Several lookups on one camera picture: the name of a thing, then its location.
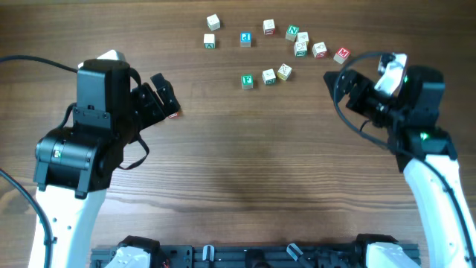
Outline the red block with drawing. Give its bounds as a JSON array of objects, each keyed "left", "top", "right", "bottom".
[{"left": 168, "top": 111, "right": 181, "bottom": 118}]

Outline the green Z block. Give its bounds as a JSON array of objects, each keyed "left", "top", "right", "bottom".
[{"left": 294, "top": 41, "right": 307, "bottom": 57}]

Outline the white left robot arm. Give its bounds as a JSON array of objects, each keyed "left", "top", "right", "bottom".
[{"left": 28, "top": 59, "right": 181, "bottom": 267}]

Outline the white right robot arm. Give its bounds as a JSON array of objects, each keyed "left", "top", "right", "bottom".
[{"left": 324, "top": 66, "right": 475, "bottom": 267}]

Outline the red M block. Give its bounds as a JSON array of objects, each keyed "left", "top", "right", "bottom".
[{"left": 333, "top": 47, "right": 351, "bottom": 65}]

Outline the red Q block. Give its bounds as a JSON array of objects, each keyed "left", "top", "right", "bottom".
[{"left": 312, "top": 42, "right": 328, "bottom": 59}]

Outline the yellow V block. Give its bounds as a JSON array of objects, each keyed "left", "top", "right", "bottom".
[{"left": 277, "top": 63, "right": 292, "bottom": 80}]

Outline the yellow side block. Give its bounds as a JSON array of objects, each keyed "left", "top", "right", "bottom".
[{"left": 296, "top": 32, "right": 309, "bottom": 45}]

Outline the green N block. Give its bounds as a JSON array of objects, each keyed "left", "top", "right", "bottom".
[{"left": 285, "top": 25, "right": 300, "bottom": 42}]

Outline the green side white block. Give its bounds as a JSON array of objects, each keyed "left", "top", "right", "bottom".
[{"left": 262, "top": 68, "right": 276, "bottom": 85}]

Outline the green V block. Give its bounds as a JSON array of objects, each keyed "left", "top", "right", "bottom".
[{"left": 203, "top": 33, "right": 216, "bottom": 49}]

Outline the red X block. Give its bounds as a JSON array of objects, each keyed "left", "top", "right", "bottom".
[{"left": 263, "top": 19, "right": 276, "bottom": 35}]

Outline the green F block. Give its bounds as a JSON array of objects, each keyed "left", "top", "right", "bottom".
[{"left": 241, "top": 74, "right": 254, "bottom": 90}]

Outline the plain white block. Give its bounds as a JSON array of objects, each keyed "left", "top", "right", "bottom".
[{"left": 206, "top": 14, "right": 221, "bottom": 31}]

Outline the blue P block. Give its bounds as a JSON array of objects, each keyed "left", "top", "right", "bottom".
[{"left": 240, "top": 32, "right": 251, "bottom": 48}]

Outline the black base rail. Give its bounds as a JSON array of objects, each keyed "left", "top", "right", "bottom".
[{"left": 89, "top": 234, "right": 422, "bottom": 268}]

